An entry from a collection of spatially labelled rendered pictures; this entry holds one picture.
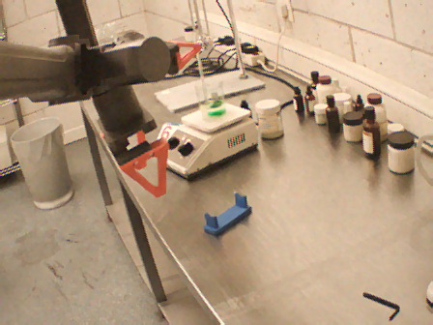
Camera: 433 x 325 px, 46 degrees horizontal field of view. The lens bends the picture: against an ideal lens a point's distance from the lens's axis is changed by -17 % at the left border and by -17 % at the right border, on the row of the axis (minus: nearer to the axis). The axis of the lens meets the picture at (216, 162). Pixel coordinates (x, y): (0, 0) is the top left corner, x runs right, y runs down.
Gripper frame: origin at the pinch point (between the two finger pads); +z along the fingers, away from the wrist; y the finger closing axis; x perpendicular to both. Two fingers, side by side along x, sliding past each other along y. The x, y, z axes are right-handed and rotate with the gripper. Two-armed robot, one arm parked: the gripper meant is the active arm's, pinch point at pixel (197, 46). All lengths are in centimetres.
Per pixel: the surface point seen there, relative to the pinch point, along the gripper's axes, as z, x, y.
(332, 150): 18.8, 26.0, -20.2
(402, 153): 22, 21, -42
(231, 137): 1.2, 20.9, -6.1
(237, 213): -12.0, 25.0, -27.7
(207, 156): -5.6, 22.6, -6.6
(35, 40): 6, 21, 248
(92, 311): -35, 101, 61
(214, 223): -17.7, 24.0, -29.2
